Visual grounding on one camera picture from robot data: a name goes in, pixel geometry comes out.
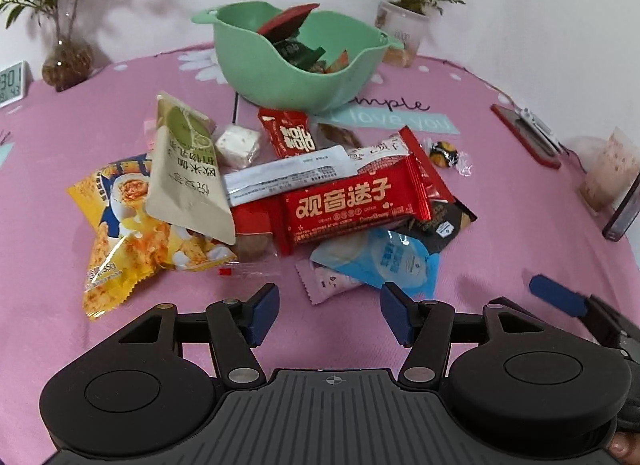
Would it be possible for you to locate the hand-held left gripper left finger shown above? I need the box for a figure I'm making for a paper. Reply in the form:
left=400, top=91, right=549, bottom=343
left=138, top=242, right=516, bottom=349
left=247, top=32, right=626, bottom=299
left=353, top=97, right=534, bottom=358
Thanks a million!
left=117, top=283, right=281, bottom=390

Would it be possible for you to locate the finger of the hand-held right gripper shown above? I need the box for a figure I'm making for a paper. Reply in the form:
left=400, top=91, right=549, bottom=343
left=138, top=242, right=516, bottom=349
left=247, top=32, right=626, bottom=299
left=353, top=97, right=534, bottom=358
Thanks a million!
left=529, top=274, right=601, bottom=326

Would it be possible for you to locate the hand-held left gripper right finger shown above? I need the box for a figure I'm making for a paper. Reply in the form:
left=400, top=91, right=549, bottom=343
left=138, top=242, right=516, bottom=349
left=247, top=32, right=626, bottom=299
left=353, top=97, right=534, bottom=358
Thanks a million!
left=380, top=282, right=546, bottom=390

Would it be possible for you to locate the blue snack packet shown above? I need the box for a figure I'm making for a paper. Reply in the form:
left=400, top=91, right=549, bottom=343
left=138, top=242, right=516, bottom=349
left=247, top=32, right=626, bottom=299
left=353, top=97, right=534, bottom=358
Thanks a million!
left=310, top=228, right=441, bottom=298

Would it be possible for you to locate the small pink snack packet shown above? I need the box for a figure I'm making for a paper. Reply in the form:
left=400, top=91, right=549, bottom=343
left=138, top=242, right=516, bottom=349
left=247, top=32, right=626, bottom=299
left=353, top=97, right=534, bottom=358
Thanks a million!
left=295, top=260, right=366, bottom=305

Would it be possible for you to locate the clear red cake packet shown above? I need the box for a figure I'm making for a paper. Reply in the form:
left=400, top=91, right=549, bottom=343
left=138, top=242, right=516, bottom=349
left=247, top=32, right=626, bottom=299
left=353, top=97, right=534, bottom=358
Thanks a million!
left=219, top=205, right=292, bottom=278

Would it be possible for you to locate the black snack packet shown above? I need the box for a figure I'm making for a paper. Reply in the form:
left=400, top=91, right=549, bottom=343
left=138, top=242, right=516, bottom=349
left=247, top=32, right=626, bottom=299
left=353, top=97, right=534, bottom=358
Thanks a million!
left=395, top=199, right=478, bottom=253

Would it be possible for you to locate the red snack bar packet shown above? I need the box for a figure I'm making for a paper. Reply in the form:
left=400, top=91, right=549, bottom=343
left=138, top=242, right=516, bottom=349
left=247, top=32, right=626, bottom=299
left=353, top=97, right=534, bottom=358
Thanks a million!
left=280, top=155, right=433, bottom=257

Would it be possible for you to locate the long white label packet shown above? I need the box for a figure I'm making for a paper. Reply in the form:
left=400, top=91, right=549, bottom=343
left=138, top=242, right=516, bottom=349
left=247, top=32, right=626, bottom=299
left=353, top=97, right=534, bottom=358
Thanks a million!
left=222, top=145, right=358, bottom=206

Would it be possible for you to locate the beige snack pouch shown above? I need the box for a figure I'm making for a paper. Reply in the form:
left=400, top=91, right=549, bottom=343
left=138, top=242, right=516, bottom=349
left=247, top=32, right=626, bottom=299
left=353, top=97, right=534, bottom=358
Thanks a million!
left=146, top=92, right=237, bottom=246

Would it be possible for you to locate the red and white snack packet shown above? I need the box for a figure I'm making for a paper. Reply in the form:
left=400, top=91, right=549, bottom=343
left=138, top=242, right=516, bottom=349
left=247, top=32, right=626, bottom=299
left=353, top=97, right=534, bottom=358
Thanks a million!
left=350, top=126, right=456, bottom=206

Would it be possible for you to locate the foil-wrapped chocolate candy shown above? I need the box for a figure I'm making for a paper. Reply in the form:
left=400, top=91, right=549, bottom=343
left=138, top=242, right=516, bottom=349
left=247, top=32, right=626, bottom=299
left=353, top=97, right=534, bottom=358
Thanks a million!
left=424, top=138, right=473, bottom=177

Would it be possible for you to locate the brown snack packet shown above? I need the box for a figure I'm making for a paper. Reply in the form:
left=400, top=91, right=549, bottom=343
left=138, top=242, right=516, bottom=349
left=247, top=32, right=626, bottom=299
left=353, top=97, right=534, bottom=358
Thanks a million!
left=317, top=122, right=361, bottom=148

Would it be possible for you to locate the green plastic bowl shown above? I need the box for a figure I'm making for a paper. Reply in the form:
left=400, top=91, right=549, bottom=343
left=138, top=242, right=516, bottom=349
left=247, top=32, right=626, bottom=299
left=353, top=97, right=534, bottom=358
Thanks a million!
left=191, top=2, right=403, bottom=115

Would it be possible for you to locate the green snack bag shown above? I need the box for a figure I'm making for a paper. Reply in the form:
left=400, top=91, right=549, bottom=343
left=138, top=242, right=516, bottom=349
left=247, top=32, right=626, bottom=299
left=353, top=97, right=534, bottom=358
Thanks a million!
left=272, top=36, right=326, bottom=71

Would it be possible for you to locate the red triangular snack packet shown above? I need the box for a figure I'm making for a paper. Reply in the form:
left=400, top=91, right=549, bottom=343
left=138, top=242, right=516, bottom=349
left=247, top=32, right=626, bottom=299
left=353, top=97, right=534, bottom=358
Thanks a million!
left=256, top=4, right=321, bottom=39

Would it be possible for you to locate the person's right hand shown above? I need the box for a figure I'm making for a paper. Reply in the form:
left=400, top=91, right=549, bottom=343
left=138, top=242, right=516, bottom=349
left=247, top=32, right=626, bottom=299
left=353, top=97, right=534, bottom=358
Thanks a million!
left=610, top=432, right=640, bottom=461

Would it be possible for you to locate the pink printed tablecloth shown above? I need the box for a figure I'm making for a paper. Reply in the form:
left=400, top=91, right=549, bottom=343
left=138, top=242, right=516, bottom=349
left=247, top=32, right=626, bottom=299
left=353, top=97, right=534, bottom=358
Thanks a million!
left=0, top=42, right=640, bottom=465

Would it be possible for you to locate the black smartphone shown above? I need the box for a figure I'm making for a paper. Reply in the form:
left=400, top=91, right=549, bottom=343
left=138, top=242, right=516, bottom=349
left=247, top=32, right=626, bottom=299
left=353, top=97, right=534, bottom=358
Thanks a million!
left=602, top=180, right=640, bottom=242

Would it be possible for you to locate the yellow snack bag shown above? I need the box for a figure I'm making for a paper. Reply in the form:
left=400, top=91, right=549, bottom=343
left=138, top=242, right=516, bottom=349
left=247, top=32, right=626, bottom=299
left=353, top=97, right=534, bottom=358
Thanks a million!
left=67, top=155, right=238, bottom=321

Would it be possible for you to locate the red smartphone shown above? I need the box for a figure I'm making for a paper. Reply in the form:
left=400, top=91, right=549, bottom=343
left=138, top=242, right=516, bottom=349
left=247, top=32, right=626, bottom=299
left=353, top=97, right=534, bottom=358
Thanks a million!
left=491, top=104, right=562, bottom=168

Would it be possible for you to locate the white nougat cube packet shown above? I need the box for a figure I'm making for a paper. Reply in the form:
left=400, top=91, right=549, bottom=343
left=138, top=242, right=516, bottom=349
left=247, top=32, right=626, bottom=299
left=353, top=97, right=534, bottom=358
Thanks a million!
left=214, top=125, right=263, bottom=169

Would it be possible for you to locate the white clip device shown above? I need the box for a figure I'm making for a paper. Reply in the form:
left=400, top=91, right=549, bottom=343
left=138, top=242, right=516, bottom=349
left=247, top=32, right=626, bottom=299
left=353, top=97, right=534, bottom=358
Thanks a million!
left=517, top=108, right=565, bottom=148

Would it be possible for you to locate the small red cracker packet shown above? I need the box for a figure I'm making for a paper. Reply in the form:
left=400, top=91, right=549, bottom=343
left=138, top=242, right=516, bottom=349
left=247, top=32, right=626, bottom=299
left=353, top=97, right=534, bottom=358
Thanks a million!
left=257, top=108, right=317, bottom=160

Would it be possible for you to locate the potted plant white pot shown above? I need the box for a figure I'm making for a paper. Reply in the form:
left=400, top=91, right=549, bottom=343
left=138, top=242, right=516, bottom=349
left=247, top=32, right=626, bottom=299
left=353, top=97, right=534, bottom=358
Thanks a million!
left=375, top=0, right=466, bottom=68

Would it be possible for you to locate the leafy plant in glass vase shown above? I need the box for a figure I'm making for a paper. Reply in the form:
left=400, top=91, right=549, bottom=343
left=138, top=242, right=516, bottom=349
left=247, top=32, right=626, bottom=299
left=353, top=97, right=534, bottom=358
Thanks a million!
left=0, top=0, right=166, bottom=92

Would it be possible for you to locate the white digital thermometer clock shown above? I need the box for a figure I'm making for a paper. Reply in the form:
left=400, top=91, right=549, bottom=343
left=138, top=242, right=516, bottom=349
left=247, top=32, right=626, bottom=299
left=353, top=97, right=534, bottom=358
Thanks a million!
left=0, top=61, right=32, bottom=110

